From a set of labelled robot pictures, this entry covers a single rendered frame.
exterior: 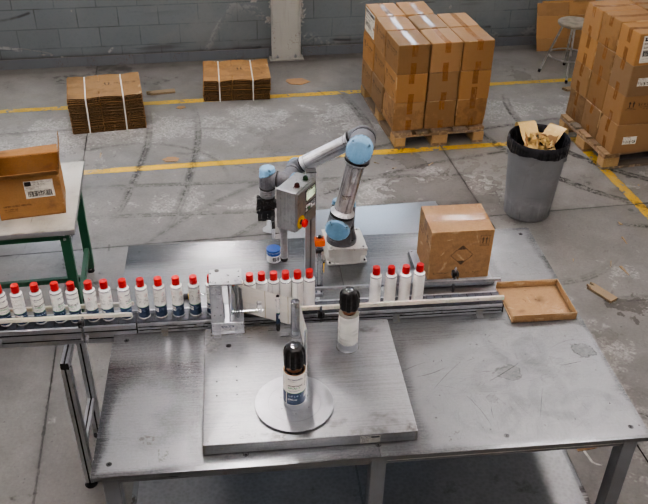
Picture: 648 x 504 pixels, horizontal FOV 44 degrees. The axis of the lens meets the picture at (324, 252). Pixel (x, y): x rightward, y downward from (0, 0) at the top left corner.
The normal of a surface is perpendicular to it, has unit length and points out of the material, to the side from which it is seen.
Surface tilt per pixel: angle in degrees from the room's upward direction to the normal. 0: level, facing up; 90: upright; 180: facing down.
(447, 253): 90
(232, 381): 0
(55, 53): 90
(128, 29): 90
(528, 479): 0
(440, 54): 90
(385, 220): 0
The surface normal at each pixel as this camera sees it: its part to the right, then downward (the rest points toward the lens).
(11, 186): 0.28, 0.56
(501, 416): 0.02, -0.83
